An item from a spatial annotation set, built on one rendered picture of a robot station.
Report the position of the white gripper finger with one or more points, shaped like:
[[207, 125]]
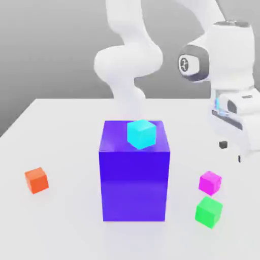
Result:
[[223, 144], [239, 158]]

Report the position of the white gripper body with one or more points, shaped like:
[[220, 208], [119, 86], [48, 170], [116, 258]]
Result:
[[229, 130]]

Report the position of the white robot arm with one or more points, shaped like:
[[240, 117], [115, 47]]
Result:
[[130, 61]]

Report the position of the small magenta cube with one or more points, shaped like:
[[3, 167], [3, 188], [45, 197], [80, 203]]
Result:
[[209, 183]]

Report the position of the small green cube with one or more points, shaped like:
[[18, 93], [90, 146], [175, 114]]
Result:
[[208, 212]]

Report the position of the small cyan cube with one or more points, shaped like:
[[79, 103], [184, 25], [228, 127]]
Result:
[[141, 135]]

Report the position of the small orange cube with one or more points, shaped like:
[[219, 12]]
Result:
[[37, 181]]

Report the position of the large purple box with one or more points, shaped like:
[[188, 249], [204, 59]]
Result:
[[134, 182]]

